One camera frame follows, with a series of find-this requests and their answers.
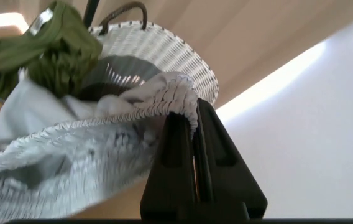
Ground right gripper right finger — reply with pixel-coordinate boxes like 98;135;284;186
194;98;268;220

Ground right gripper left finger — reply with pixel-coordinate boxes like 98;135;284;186
140;111;201;220

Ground pale grey shorts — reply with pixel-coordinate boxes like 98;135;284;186
0;71;199;222

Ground white laundry basket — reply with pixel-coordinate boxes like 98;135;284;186
81;1;220;108

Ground black clothes rack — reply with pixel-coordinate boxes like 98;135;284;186
0;0;100;103

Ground green garment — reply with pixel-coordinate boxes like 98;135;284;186
0;0;103;100

